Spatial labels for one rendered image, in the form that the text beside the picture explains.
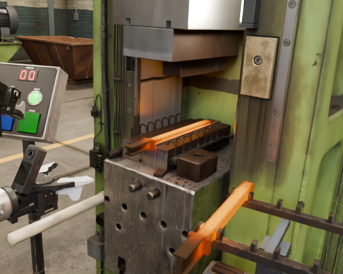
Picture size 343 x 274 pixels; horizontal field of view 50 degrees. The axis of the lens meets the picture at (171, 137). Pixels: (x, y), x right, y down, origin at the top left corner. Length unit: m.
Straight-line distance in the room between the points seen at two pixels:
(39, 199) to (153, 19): 0.61
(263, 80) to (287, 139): 0.19
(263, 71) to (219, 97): 0.52
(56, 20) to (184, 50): 9.74
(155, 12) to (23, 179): 0.60
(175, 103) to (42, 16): 9.12
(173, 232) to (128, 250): 0.25
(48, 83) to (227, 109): 0.72
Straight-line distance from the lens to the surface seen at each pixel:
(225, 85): 1.58
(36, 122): 1.42
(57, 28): 10.86
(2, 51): 6.37
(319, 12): 1.09
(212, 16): 1.19
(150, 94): 1.48
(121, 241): 1.40
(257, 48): 1.11
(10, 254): 2.52
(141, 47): 1.19
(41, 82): 1.48
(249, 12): 1.11
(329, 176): 1.54
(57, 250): 2.48
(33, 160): 0.91
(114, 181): 1.31
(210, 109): 1.63
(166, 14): 1.13
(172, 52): 1.12
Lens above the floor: 1.40
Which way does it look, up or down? 18 degrees down
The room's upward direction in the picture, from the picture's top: 3 degrees clockwise
